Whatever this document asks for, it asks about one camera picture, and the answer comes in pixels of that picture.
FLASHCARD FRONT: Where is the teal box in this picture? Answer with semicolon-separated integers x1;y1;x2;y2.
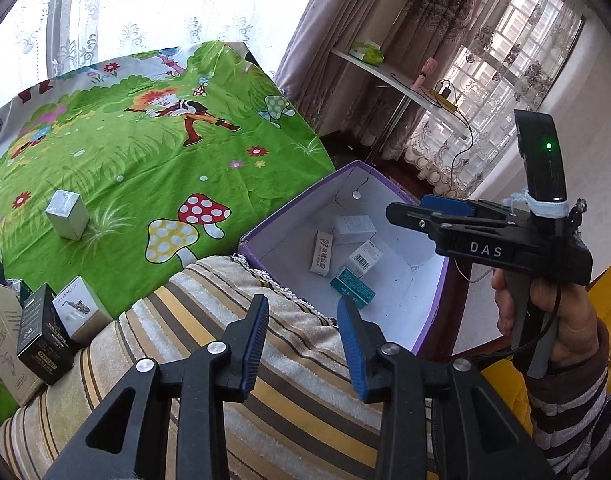
330;267;376;306

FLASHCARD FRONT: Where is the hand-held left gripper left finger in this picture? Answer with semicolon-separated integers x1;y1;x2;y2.
43;294;270;480

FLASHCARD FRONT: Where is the yellow seat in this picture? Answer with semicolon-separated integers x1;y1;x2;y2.
480;255;611;480

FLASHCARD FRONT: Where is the brown patterned curtain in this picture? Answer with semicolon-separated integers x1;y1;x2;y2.
276;0;491;136

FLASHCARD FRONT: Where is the green tissue pack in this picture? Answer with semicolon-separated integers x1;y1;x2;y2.
349;40;385;65

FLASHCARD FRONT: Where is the white lace curtain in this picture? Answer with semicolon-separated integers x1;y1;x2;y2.
0;0;326;116

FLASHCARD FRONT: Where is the black cable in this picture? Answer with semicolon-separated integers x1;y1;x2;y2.
443;80;473;196

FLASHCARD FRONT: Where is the person's right forearm striped sleeve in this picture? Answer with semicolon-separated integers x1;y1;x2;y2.
523;320;611;480

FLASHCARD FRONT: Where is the white box with grey logo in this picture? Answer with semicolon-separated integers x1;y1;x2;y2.
309;231;335;276

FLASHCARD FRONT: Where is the plain white box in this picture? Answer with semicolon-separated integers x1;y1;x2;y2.
333;215;376;243

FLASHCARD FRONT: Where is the black box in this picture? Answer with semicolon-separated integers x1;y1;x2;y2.
16;283;76;386

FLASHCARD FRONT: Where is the white box with saxophone print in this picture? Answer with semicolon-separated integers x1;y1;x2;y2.
52;276;114;346

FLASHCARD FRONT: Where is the person's right hand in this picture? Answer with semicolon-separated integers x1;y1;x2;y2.
491;270;603;376

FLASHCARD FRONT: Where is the green printed tablecloth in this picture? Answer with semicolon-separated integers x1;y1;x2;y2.
0;42;336;423

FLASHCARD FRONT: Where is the pink handheld device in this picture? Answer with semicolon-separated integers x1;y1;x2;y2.
414;57;439;88

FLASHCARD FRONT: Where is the white box with barcode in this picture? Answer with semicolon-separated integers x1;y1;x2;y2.
348;241;385;276

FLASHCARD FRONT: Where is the purple cardboard box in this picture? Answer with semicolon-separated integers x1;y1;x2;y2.
237;159;459;356

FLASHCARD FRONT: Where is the yellow power strip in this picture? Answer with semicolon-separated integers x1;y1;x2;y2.
428;89;461;113

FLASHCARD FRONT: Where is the silver box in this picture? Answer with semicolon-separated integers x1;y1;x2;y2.
44;190;90;241

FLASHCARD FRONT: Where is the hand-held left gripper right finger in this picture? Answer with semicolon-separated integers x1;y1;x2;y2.
337;296;556;480

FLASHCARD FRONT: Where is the striped blanket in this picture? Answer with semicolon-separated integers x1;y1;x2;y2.
0;255;436;480

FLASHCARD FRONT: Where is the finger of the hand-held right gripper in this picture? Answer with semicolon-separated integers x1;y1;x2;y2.
385;201;466;241
419;194;519;218

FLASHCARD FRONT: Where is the white shelf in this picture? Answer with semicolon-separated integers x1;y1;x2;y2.
330;47;473;156

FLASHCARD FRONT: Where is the beige box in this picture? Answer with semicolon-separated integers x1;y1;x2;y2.
0;282;44;406

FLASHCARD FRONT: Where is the embroidered sheer curtain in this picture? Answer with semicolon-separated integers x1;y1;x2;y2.
380;10;586;201

